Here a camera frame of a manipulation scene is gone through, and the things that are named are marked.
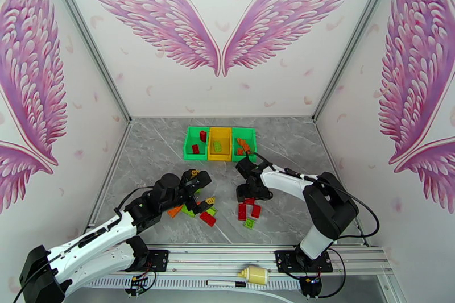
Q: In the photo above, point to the red long lego brick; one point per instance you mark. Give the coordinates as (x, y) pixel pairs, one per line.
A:
(208, 219)

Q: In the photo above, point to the aluminium frame post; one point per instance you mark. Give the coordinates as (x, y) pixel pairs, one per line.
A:
(87, 39)
(354, 39)

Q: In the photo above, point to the cream plastic bottle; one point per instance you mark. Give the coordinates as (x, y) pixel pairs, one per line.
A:
(257, 275)

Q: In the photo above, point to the yellow plastic bin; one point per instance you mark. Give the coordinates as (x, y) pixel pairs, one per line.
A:
(220, 157)

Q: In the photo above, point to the black controller box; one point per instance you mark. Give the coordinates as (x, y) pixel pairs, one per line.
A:
(310, 287)

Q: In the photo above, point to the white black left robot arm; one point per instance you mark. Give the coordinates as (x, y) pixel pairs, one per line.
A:
(89, 241)

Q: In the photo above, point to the aluminium floor strip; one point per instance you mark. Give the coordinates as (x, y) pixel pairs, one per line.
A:
(327, 149)
(106, 188)

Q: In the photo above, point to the green plastic bin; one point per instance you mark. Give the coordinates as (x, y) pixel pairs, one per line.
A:
(188, 156)
(250, 135)

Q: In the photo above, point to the aluminium mounting rail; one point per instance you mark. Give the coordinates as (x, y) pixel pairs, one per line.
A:
(220, 259)

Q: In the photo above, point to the red tall square lego brick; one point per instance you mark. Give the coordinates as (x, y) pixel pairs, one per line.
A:
(203, 136)

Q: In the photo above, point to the black white marker pen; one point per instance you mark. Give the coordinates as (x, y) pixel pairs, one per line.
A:
(224, 283)

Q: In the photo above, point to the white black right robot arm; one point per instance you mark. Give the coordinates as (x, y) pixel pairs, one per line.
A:
(284, 181)

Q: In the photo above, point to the red studded lego brick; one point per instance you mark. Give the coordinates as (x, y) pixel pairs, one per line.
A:
(196, 149)

